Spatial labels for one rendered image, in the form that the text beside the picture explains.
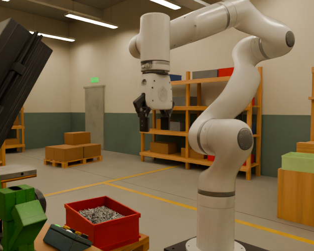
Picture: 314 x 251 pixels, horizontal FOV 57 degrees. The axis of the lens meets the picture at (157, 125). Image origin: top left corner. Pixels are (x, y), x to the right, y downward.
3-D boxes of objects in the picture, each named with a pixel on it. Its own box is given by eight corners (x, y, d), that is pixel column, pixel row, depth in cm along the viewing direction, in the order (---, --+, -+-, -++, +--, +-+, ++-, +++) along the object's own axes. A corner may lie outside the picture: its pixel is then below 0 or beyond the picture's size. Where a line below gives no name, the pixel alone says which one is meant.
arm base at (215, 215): (210, 234, 107) (211, 185, 107) (257, 252, 93) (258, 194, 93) (173, 248, 95) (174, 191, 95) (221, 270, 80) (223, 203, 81)
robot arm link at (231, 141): (217, 187, 102) (218, 120, 103) (260, 198, 86) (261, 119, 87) (190, 190, 96) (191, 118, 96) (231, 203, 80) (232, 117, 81)
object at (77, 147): (81, 158, 812) (81, 131, 808) (102, 161, 766) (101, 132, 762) (43, 164, 714) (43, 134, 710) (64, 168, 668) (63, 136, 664)
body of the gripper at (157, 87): (153, 66, 76) (153, 109, 77) (176, 70, 84) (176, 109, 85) (133, 69, 81) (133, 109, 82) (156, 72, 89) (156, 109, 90)
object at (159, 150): (248, 181, 549) (250, 63, 537) (139, 161, 756) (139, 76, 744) (260, 176, 589) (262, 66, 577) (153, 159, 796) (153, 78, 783)
